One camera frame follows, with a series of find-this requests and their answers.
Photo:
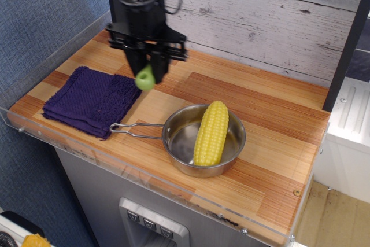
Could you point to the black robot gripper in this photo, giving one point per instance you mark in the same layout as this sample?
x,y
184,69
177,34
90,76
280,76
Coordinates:
x,y
142,30

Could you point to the grey spatula with green handle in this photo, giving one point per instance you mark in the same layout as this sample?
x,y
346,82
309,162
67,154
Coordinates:
x,y
144,79

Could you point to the stainless steel pot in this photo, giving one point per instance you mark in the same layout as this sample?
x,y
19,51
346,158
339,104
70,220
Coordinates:
x,y
179,134

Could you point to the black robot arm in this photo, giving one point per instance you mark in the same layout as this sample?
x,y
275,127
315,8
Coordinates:
x,y
139,28

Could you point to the purple folded cloth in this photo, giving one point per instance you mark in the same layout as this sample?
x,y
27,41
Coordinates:
x,y
91,101

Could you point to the yellow toy corn cob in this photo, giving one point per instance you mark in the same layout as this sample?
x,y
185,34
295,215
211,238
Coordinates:
x,y
210,141

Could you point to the clear acrylic edge guard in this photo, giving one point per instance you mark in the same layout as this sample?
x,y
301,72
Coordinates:
x,y
261,195

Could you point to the silver dispenser button panel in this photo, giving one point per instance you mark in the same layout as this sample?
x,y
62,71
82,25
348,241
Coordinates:
x,y
145,227

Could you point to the grey toy fridge cabinet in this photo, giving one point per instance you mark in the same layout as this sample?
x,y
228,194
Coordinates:
x,y
99,191

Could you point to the yellow object bottom corner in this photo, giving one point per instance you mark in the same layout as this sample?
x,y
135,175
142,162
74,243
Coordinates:
x,y
35,240

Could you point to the white ribbed side surface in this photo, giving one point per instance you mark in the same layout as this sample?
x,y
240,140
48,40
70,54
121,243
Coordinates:
x,y
350,115

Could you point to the dark right upright post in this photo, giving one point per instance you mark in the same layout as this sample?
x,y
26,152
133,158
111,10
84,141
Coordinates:
x,y
346,56

